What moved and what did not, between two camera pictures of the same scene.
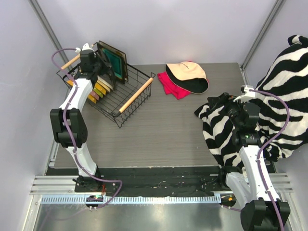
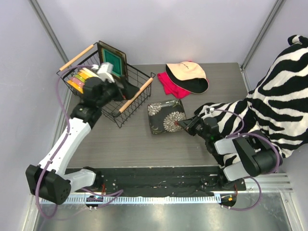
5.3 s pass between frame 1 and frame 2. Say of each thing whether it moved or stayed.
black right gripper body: moved
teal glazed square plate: stayed
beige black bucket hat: stayed
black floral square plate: moved
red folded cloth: stayed
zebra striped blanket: stayed
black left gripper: moved
